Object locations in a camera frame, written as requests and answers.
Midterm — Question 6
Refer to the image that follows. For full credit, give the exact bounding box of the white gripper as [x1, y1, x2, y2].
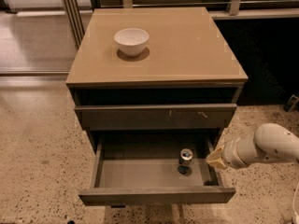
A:
[206, 137, 258, 170]

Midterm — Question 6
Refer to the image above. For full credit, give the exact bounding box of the redbull can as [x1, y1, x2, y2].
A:
[178, 148, 193, 165]

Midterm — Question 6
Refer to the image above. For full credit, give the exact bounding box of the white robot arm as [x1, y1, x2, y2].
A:
[206, 123, 299, 169]

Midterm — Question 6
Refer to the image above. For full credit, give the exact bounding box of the closed top drawer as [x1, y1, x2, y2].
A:
[75, 104, 236, 131]

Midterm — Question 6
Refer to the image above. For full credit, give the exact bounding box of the open middle drawer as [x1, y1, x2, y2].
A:
[79, 139, 235, 206]

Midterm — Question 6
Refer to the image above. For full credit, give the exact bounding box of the brown drawer cabinet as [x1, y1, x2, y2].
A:
[66, 7, 248, 146]

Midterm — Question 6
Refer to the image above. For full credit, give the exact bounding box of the small dark floor object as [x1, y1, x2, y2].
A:
[283, 94, 299, 112]

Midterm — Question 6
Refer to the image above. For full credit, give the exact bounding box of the white ceramic bowl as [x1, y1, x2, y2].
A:
[114, 28, 150, 57]

